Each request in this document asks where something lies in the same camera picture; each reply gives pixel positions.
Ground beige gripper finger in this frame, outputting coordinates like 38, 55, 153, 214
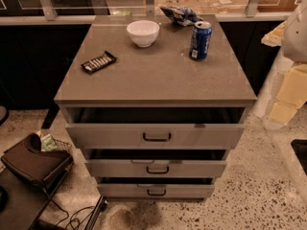
264, 64, 307, 130

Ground grey bottom drawer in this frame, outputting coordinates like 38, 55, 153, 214
97, 177, 214, 198

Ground grey drawer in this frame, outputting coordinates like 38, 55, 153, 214
66, 107, 245, 150
97, 177, 214, 198
85, 149, 226, 178

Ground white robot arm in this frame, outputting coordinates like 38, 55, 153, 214
261, 0, 307, 129

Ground grey drawer cabinet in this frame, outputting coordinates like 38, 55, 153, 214
53, 14, 258, 201

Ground grey top drawer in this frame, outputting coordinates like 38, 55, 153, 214
66, 107, 245, 150

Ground grey middle drawer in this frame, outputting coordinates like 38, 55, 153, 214
85, 149, 226, 178

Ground black object right edge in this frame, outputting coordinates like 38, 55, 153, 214
291, 139, 307, 174

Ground blue soda can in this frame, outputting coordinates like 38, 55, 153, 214
189, 21, 212, 60

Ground crumpled blue chip bag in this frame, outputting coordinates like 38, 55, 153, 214
159, 6, 202, 26

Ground white ceramic bowl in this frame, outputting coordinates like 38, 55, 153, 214
127, 20, 160, 47

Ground black snack bar wrapper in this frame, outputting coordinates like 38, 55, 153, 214
81, 51, 117, 74

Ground green packet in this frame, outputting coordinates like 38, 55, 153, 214
40, 134, 58, 151

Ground black curved seat object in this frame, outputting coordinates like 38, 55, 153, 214
1, 133, 73, 188

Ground metal glass railing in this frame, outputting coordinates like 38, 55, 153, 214
0, 0, 293, 25

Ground black side table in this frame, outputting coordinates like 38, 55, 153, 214
0, 169, 68, 230

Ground wire basket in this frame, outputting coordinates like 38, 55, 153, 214
55, 140, 72, 153

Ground black cables on floor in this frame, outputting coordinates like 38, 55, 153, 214
47, 189, 97, 230

